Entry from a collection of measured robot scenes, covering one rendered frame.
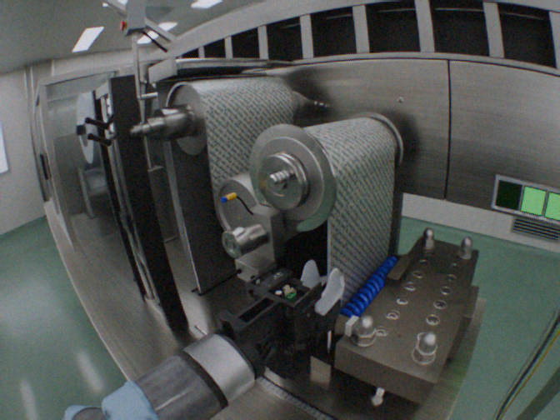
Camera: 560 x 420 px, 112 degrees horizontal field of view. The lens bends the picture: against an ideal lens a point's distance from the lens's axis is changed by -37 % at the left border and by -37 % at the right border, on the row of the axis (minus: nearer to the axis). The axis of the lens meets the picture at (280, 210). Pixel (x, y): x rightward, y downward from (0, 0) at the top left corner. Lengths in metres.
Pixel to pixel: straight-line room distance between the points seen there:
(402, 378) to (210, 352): 0.26
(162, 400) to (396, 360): 0.30
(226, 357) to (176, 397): 0.06
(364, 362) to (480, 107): 0.50
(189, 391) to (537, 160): 0.65
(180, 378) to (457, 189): 0.59
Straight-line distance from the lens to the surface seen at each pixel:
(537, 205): 0.65
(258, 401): 0.54
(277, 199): 0.39
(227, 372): 0.29
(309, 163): 0.37
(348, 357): 0.45
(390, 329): 0.47
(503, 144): 0.63
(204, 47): 1.11
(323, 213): 0.38
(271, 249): 0.42
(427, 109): 0.64
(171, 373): 0.28
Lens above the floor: 1.36
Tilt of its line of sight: 22 degrees down
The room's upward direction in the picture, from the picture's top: 5 degrees counter-clockwise
